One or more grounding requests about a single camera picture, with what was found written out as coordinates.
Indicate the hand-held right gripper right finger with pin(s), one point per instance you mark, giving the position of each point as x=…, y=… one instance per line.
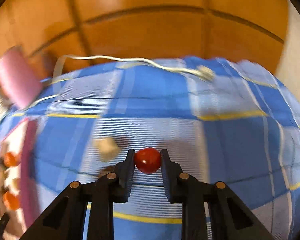
x=166, y=170

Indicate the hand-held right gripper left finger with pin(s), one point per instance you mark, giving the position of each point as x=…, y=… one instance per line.
x=128, y=170

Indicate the pink rimmed white tray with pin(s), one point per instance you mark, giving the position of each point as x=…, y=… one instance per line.
x=27, y=167

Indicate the beige wrapped cube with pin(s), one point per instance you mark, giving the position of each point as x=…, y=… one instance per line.
x=106, y=148

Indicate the orange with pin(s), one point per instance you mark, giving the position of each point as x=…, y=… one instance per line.
x=10, y=158
x=11, y=201

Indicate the pink electric kettle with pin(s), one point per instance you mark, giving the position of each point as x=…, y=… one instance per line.
x=17, y=80

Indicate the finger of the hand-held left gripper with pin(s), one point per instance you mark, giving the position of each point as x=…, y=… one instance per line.
x=2, y=223

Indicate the small red tomato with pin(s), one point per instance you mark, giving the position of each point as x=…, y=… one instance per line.
x=148, y=160

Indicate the blue plaid tablecloth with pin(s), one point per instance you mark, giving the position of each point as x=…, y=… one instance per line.
x=215, y=142

